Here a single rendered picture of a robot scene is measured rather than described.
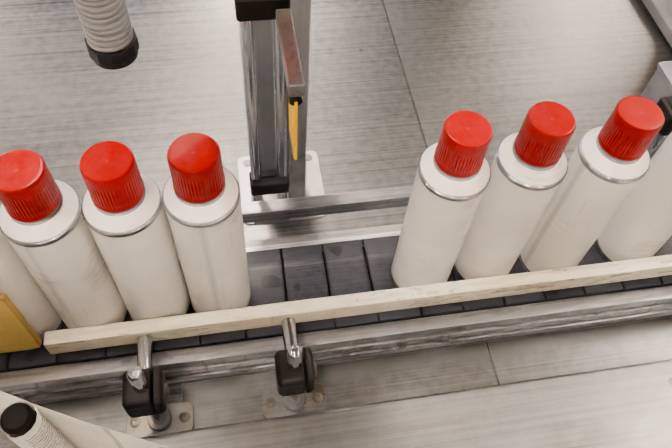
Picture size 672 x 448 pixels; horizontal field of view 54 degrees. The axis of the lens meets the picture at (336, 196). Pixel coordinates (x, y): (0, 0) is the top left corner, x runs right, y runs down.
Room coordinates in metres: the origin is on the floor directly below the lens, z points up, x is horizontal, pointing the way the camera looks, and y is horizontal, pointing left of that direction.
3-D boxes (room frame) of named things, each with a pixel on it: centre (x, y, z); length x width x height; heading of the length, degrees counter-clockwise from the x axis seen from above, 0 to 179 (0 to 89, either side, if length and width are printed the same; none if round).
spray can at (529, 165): (0.31, -0.14, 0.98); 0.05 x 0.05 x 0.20
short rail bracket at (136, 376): (0.17, 0.13, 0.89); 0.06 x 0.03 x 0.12; 14
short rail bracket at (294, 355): (0.18, 0.02, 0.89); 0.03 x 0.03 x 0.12; 14
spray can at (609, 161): (0.32, -0.20, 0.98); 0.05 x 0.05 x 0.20
